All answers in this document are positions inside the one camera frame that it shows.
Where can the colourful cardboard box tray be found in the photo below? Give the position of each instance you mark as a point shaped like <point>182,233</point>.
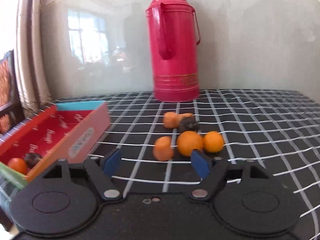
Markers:
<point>68,130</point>

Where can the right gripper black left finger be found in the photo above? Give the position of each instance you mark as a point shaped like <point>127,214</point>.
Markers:
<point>66,196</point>

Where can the black white checked tablecloth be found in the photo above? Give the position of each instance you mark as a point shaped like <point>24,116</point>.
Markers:
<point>277,129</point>

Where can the red thermos flask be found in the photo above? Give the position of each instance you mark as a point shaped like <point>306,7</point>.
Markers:
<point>173,37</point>

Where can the dark wooden armchair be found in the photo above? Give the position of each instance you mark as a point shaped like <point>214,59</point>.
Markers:
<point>11,107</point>

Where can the beige curtain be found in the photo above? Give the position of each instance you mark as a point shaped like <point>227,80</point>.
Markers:
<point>29,67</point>

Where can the small orange tangerine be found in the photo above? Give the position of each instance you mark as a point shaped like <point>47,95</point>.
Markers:
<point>213,142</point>

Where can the dark brown mangosteen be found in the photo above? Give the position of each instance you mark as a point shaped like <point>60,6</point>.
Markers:
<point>188,124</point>

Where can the large orange tangerine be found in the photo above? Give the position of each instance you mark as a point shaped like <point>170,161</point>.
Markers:
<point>189,141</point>

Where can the orange persimmon back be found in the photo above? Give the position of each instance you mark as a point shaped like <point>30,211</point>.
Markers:
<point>172,120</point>

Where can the orange persimmon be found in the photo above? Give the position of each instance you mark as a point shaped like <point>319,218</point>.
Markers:
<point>162,150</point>
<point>172,120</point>

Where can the orange persimmon front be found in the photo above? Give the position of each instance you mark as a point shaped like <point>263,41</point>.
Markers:
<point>162,150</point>

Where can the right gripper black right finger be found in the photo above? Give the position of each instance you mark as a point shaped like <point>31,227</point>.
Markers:
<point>245,197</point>

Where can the dark fruit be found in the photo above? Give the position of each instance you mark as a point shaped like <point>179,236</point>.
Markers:
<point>32,159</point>

